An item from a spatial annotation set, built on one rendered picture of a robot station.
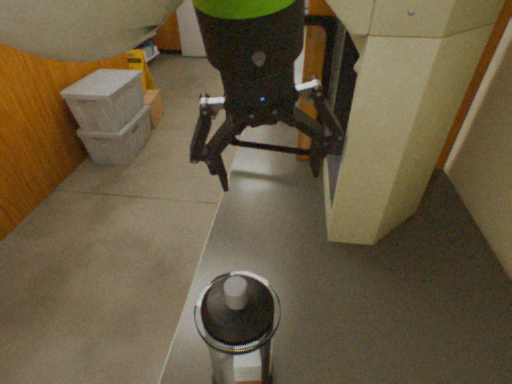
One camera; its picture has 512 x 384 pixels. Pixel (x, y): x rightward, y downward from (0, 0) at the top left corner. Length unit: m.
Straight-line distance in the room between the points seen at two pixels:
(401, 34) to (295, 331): 0.55
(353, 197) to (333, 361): 0.33
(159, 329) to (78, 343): 0.39
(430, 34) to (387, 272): 0.48
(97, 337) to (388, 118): 1.65
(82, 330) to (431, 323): 1.61
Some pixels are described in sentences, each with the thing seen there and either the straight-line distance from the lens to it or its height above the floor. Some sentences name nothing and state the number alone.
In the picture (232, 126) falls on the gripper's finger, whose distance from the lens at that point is 0.37.
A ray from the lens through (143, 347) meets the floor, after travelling 1.76.
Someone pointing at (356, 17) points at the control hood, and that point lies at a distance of 0.56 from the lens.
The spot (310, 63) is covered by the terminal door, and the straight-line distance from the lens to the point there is 0.89.
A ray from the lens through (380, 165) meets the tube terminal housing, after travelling 0.67.
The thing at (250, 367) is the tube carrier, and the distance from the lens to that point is 0.46.
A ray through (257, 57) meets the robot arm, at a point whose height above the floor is 1.45.
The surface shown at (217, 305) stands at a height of 1.18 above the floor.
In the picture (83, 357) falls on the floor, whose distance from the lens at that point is 1.85.
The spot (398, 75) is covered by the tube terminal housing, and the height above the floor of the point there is 1.35.
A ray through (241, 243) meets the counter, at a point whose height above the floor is 0.94.
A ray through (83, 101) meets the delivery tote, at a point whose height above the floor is 0.59.
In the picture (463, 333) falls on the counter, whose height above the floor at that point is 0.94.
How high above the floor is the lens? 1.52
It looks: 38 degrees down
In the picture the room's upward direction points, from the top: straight up
